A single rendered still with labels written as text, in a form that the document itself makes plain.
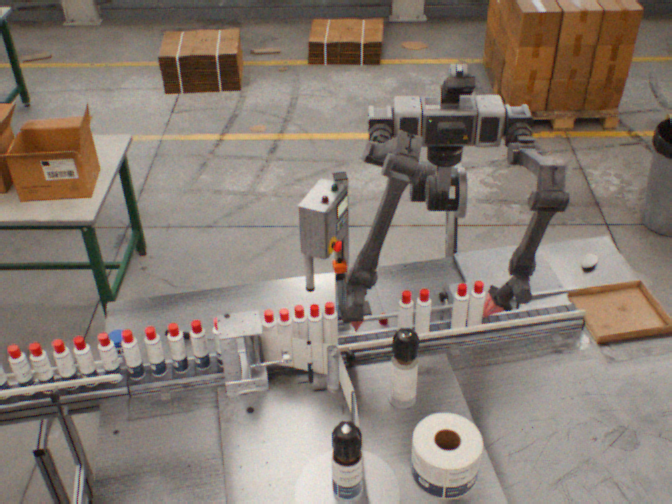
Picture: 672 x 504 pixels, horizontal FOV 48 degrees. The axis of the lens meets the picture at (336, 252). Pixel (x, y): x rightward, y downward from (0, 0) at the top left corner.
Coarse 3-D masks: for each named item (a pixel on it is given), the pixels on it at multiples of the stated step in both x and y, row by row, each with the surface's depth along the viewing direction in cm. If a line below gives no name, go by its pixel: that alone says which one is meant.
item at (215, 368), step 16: (496, 320) 278; (560, 320) 278; (352, 336) 273; (368, 336) 273; (384, 336) 273; (448, 336) 272; (464, 336) 273; (240, 352) 268; (144, 368) 263; (192, 368) 262; (128, 384) 257
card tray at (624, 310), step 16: (592, 288) 294; (608, 288) 296; (624, 288) 298; (640, 288) 297; (576, 304) 291; (592, 304) 291; (608, 304) 291; (624, 304) 291; (640, 304) 291; (656, 304) 287; (592, 320) 284; (608, 320) 284; (624, 320) 284; (640, 320) 284; (656, 320) 284; (608, 336) 274; (624, 336) 276; (640, 336) 277
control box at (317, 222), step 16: (320, 192) 240; (304, 208) 234; (320, 208) 233; (336, 208) 238; (304, 224) 238; (320, 224) 235; (304, 240) 242; (320, 240) 239; (336, 240) 246; (320, 256) 243
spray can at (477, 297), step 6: (480, 282) 264; (474, 288) 265; (480, 288) 263; (474, 294) 265; (480, 294) 265; (474, 300) 266; (480, 300) 265; (474, 306) 267; (480, 306) 267; (468, 312) 272; (474, 312) 269; (480, 312) 269; (468, 318) 273; (474, 318) 271; (480, 318) 271; (468, 324) 274; (474, 324) 273; (480, 324) 274
